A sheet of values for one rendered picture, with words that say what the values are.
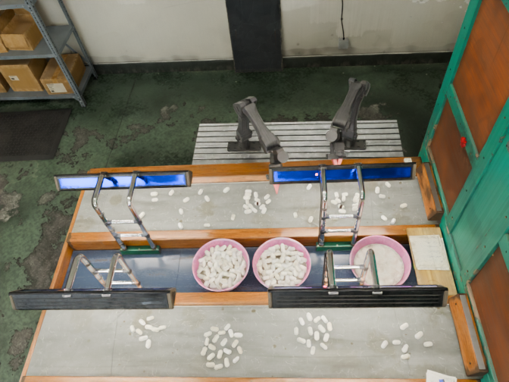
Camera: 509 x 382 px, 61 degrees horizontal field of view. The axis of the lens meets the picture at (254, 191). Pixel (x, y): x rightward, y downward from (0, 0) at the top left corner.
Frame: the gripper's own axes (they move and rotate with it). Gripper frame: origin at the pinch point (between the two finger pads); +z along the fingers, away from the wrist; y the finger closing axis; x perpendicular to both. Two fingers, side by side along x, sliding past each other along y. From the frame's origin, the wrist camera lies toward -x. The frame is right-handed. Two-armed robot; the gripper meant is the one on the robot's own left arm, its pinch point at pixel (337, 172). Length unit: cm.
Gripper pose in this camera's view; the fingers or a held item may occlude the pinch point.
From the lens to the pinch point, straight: 216.4
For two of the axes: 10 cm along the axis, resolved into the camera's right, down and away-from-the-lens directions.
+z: 0.4, 10.0, 0.7
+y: 10.0, -0.3, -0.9
